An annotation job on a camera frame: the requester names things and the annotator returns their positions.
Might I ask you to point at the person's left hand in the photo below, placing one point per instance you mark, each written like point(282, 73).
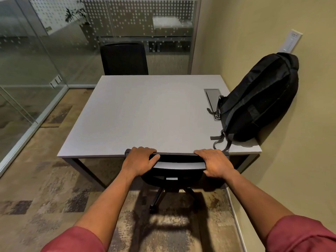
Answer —
point(137, 162)

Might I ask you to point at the person's right hand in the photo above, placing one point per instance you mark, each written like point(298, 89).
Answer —
point(219, 165)

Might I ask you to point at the person's right thumb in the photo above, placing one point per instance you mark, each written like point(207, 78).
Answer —
point(206, 169)

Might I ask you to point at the person's left thumb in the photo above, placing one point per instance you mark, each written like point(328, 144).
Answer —
point(154, 160)

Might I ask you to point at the black office chair with wheels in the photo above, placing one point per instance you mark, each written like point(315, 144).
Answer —
point(178, 171)

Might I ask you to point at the person's left forearm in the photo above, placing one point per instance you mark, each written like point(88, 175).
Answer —
point(105, 207)

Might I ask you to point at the person's right forearm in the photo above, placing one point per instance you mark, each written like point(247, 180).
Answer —
point(252, 202)

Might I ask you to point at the black backpack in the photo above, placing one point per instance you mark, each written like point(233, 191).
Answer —
point(262, 97)

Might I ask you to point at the black mesh office chair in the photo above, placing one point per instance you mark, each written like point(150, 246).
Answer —
point(123, 59)

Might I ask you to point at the person's red left sleeve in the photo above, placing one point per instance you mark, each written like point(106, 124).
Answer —
point(76, 240)

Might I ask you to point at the person's red sleeve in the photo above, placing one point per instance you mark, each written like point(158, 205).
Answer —
point(301, 234)
point(76, 240)

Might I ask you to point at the person's red right sleeve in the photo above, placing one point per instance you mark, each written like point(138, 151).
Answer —
point(301, 234)

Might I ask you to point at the metal glass door clamp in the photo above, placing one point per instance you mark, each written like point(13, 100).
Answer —
point(56, 81)

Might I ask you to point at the white counter behind glass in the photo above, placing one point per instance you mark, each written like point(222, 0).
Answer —
point(170, 23)

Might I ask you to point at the green potted plant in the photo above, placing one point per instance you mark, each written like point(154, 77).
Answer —
point(76, 13)

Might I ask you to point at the white wall control panel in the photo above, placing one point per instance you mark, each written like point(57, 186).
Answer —
point(290, 41)

